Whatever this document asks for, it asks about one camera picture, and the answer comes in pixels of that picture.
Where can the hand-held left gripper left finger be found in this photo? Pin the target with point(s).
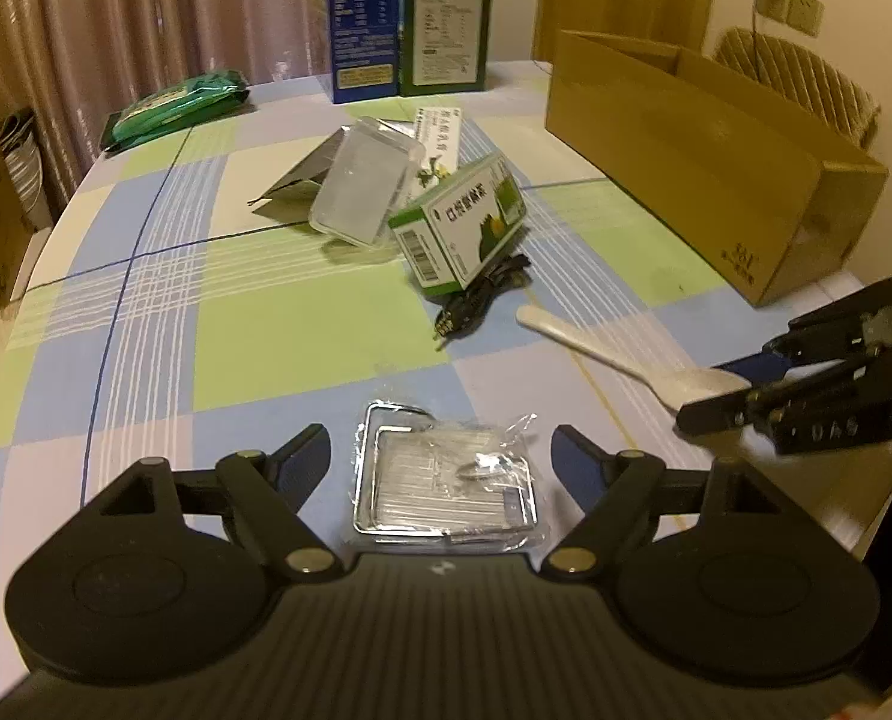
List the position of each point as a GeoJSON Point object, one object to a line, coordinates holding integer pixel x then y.
{"type": "Point", "coordinates": [298, 469]}

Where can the white ointment box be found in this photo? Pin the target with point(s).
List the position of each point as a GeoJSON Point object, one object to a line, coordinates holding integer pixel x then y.
{"type": "Point", "coordinates": [438, 139]}

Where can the silver foil pouch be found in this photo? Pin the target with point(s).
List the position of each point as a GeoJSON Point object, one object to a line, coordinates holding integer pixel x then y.
{"type": "Point", "coordinates": [296, 176]}

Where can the plaid cloth desktop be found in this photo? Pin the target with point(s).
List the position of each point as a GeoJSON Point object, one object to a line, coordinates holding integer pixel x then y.
{"type": "Point", "coordinates": [266, 345]}

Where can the white plastic spoon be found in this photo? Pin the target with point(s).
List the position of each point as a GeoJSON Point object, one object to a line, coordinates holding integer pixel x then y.
{"type": "Point", "coordinates": [603, 349]}

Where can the wall outlet with plug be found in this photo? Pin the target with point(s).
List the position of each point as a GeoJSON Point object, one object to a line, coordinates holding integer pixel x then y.
{"type": "Point", "coordinates": [770, 0]}

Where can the green medicine box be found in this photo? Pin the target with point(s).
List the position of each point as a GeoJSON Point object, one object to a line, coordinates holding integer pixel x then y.
{"type": "Point", "coordinates": [453, 234]}

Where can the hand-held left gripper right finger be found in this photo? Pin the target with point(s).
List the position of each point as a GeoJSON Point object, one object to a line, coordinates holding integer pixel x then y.
{"type": "Point", "coordinates": [577, 459]}

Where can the white ribbed bucket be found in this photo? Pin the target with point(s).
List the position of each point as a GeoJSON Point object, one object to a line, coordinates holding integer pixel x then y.
{"type": "Point", "coordinates": [26, 172]}

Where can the green wipes packet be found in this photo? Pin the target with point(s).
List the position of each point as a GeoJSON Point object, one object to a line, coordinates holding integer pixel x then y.
{"type": "Point", "coordinates": [176, 101]}

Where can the long cardboard box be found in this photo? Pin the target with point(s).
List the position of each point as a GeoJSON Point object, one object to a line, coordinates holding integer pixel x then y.
{"type": "Point", "coordinates": [678, 165]}

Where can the tall blue carton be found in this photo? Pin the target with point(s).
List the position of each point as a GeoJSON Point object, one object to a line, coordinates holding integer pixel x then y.
{"type": "Point", "coordinates": [363, 30]}

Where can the tall green carton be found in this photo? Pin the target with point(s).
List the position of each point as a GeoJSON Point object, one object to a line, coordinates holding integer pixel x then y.
{"type": "Point", "coordinates": [446, 22]}

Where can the clear plastic container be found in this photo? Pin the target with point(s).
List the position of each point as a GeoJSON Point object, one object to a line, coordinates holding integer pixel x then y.
{"type": "Point", "coordinates": [360, 187]}

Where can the empty wall outlet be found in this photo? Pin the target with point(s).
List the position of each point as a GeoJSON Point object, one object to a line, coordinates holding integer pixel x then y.
{"type": "Point", "coordinates": [806, 13]}

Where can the shiny beige curtain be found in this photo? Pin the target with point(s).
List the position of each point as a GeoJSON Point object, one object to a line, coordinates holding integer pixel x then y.
{"type": "Point", "coordinates": [116, 15]}

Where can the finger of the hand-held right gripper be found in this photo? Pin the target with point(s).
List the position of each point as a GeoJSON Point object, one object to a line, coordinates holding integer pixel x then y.
{"type": "Point", "coordinates": [814, 334]}
{"type": "Point", "coordinates": [716, 414]}

